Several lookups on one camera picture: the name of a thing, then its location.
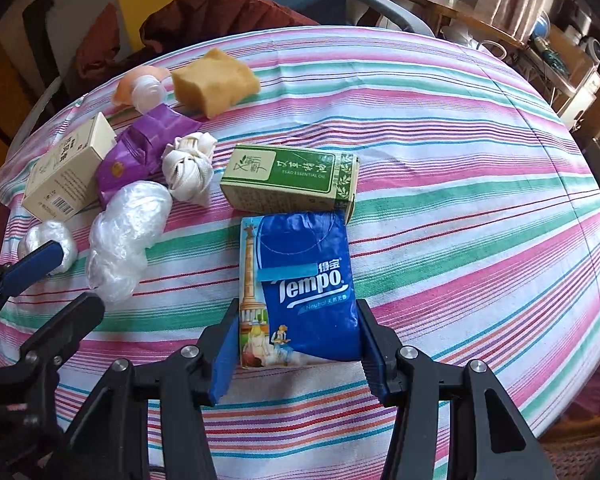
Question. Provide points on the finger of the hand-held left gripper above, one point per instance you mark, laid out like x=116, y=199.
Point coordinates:
x=65, y=322
x=32, y=264

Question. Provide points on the striped tablecloth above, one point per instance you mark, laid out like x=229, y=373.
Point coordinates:
x=455, y=170

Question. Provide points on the large crumpled clear plastic bag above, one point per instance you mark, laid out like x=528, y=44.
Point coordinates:
x=125, y=235

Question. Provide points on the blue tissue pack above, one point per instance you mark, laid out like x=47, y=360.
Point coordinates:
x=305, y=290

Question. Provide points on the cluttered shelf unit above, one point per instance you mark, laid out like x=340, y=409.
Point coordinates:
x=565, y=65

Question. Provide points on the white round appliance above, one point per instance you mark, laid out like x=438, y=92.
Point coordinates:
x=596, y=50

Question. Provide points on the pink blanket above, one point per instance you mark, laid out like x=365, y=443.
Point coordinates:
x=596, y=390

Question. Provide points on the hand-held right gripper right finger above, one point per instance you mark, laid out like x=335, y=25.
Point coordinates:
x=376, y=362

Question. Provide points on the black chair back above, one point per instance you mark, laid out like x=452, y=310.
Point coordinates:
x=37, y=35

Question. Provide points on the yellow sponge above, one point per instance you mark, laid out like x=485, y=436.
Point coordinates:
x=215, y=82

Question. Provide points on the small clear plastic bag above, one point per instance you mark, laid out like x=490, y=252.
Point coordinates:
x=37, y=237

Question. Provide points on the cream carton box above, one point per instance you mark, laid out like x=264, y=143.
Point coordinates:
x=65, y=170

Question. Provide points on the wooden desk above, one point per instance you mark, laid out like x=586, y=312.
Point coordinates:
x=450, y=10

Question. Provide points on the orange bottle with clear cap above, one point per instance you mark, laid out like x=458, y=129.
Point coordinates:
x=142, y=89

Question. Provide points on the green carton box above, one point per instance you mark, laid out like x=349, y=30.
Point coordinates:
x=290, y=180

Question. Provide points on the maroon puffer jacket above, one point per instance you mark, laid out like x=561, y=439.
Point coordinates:
x=220, y=17

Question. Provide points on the purple foil packet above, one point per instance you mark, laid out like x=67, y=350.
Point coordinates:
x=140, y=150

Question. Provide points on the white knotted band bundle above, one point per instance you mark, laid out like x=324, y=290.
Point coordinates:
x=187, y=167

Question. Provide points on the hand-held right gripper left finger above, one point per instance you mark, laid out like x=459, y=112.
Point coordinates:
x=222, y=357

